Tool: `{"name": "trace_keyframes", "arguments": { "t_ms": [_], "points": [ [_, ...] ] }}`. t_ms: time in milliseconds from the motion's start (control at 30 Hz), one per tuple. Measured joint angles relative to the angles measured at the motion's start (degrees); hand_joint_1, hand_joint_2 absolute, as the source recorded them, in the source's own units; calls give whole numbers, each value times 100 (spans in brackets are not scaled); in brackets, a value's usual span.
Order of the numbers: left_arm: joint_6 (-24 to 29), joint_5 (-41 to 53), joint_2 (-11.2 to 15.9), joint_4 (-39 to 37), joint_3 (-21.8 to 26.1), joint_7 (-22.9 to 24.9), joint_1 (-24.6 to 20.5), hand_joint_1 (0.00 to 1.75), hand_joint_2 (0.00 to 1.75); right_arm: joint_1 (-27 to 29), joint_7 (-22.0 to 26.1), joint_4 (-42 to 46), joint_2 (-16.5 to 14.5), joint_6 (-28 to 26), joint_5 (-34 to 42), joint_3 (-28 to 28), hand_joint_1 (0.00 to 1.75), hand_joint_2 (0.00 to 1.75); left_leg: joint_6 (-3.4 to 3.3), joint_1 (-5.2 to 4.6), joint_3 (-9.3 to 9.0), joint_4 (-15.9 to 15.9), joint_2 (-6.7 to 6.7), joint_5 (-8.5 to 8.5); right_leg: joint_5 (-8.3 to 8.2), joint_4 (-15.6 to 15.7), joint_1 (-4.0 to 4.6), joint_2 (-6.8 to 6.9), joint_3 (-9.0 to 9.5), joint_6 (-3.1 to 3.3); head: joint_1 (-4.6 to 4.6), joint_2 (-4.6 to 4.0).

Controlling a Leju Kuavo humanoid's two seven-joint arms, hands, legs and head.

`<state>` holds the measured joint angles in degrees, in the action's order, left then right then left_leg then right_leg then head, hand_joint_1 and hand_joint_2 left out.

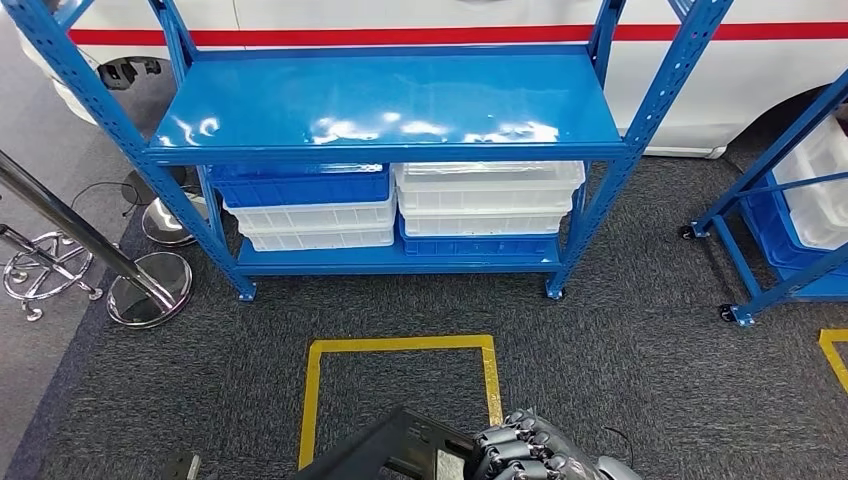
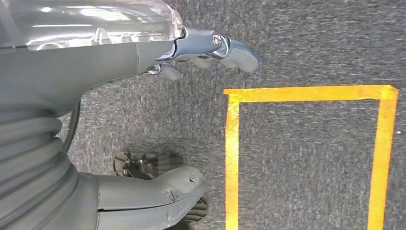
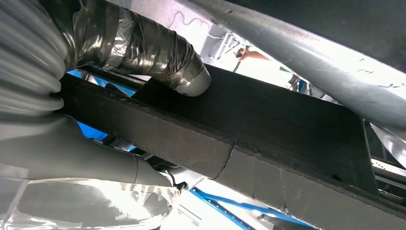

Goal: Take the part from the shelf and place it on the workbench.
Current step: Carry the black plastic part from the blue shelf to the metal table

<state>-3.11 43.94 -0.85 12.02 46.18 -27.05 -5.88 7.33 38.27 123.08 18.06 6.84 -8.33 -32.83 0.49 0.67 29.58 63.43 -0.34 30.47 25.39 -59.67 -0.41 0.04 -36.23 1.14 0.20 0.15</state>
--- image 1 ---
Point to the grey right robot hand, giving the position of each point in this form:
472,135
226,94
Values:
530,450

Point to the white plastic bin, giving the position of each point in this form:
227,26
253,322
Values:
311,217
490,189
815,192
484,224
318,240

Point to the blue metal shelf rack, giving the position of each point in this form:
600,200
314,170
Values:
397,93

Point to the black plastic plate frame part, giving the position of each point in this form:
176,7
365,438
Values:
371,454

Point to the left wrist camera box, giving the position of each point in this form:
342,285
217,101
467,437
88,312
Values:
179,469

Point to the chrome stanchion base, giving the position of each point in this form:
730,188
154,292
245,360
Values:
162,225

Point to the blue wheeled rack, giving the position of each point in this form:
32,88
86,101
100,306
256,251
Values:
737,262

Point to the red barrier belt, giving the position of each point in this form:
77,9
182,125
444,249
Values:
397,34

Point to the white car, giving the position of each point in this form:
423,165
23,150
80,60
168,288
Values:
742,79

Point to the chrome stanchion post with base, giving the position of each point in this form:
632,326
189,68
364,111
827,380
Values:
66,222

